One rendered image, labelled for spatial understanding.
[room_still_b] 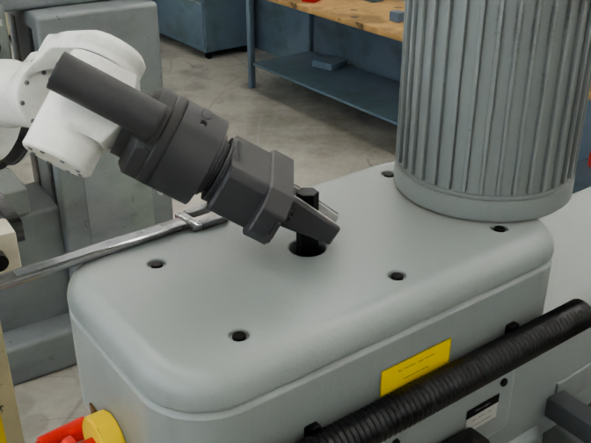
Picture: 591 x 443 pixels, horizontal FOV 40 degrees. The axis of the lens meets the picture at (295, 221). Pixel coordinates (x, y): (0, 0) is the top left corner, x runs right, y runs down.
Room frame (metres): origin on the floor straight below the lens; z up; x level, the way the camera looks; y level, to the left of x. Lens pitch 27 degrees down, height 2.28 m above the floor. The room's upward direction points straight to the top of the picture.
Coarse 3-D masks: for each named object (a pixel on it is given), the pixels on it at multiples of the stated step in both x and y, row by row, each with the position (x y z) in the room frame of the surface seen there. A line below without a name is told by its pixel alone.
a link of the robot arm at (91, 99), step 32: (64, 64) 0.65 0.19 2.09; (96, 64) 0.69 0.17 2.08; (64, 96) 0.65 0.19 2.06; (96, 96) 0.64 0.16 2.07; (128, 96) 0.65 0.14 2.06; (160, 96) 0.69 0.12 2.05; (32, 128) 0.66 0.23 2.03; (64, 128) 0.65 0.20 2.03; (96, 128) 0.66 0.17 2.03; (128, 128) 0.65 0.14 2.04; (160, 128) 0.66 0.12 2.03; (64, 160) 0.64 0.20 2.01; (96, 160) 0.66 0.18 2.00; (128, 160) 0.66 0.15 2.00; (160, 160) 0.66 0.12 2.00
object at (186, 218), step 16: (192, 208) 0.77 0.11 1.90; (160, 224) 0.74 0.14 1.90; (176, 224) 0.74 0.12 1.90; (192, 224) 0.74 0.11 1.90; (208, 224) 0.74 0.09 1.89; (112, 240) 0.70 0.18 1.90; (128, 240) 0.70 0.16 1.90; (144, 240) 0.71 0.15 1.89; (64, 256) 0.67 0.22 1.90; (80, 256) 0.67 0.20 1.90; (96, 256) 0.68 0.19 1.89; (16, 272) 0.64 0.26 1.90; (32, 272) 0.64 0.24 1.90; (48, 272) 0.65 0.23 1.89; (0, 288) 0.62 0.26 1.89
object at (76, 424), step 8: (72, 424) 0.65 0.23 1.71; (80, 424) 0.65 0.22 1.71; (48, 432) 0.64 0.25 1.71; (56, 432) 0.63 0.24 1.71; (64, 432) 0.64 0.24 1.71; (72, 432) 0.64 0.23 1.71; (80, 432) 0.64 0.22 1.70; (40, 440) 0.62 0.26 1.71; (48, 440) 0.63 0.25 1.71; (56, 440) 0.63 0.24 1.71; (80, 440) 0.64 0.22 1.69
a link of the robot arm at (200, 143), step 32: (192, 128) 0.67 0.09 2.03; (224, 128) 0.69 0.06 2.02; (192, 160) 0.66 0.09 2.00; (224, 160) 0.68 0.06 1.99; (256, 160) 0.70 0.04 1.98; (288, 160) 0.74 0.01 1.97; (160, 192) 0.70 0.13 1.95; (192, 192) 0.66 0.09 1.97; (224, 192) 0.66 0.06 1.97; (256, 192) 0.66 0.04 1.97; (288, 192) 0.66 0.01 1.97; (256, 224) 0.64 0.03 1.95
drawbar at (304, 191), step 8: (296, 192) 0.70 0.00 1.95; (304, 192) 0.70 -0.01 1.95; (312, 192) 0.70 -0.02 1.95; (304, 200) 0.69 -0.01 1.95; (312, 200) 0.69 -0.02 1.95; (296, 232) 0.70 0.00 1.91; (296, 240) 0.70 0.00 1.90; (304, 240) 0.69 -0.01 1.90; (312, 240) 0.69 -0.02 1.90; (296, 248) 0.70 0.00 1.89; (304, 248) 0.69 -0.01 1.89; (312, 248) 0.69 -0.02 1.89; (304, 256) 0.69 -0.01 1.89; (312, 256) 0.69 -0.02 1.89
